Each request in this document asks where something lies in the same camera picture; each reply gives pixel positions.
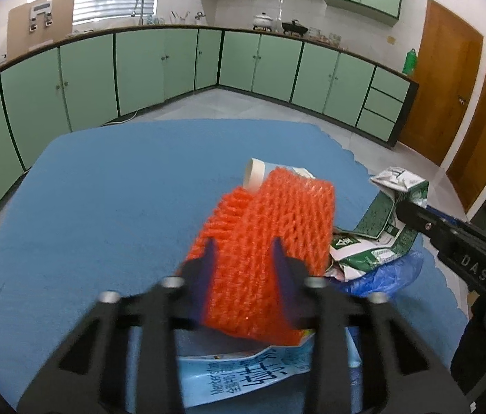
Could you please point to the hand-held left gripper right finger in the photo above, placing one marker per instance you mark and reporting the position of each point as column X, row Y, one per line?
column 281, row 282

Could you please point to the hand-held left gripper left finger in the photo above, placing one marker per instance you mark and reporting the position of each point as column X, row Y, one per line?
column 206, row 284

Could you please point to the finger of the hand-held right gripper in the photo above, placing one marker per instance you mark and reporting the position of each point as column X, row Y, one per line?
column 419, row 222
column 454, row 220

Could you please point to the orange foam fruit net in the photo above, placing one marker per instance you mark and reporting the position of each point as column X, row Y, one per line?
column 264, row 224

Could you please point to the green carton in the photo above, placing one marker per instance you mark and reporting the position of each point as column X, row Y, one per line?
column 363, row 258

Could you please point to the person's right forearm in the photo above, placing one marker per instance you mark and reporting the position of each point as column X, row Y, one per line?
column 480, row 345

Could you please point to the blue plastic bag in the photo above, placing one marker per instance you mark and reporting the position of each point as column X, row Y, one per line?
column 389, row 276

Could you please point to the light blue carton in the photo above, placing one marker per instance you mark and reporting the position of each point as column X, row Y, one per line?
column 243, row 375

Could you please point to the light blue paper cup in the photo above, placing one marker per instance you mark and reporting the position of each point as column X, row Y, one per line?
column 255, row 172

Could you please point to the blue scalloped tablecloth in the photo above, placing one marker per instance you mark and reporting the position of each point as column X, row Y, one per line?
column 96, row 207

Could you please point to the closed wooden door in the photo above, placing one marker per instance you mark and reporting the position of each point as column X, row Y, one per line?
column 437, row 82

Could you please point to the green thermos jug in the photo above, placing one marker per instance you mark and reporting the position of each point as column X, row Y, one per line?
column 410, row 62

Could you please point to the green base cabinets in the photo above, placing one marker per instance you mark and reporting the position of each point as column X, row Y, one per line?
column 139, row 69

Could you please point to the black wok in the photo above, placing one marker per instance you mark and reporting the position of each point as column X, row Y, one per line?
column 294, row 28

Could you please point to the white cooking pot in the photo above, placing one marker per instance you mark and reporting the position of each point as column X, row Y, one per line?
column 263, row 21

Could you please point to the utensil holder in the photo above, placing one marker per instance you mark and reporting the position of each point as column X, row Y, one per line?
column 179, row 18

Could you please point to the steel kitchen faucet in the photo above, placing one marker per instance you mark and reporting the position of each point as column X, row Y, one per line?
column 139, row 6

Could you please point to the cardboard board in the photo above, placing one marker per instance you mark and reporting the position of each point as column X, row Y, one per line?
column 18, row 34

